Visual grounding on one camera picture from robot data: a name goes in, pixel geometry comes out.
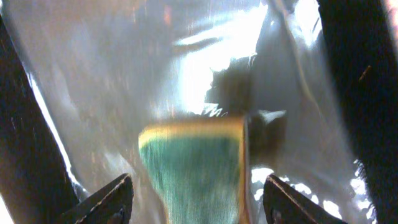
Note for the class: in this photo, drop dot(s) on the black rectangular water tray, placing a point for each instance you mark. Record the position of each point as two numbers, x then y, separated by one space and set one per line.
316 82

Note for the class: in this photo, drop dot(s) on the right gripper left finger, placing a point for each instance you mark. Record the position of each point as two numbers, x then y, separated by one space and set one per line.
111 204

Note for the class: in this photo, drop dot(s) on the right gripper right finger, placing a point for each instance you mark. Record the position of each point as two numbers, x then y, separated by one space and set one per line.
283 204

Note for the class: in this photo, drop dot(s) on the green yellow sponge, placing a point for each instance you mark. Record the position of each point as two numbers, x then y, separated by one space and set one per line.
199 169

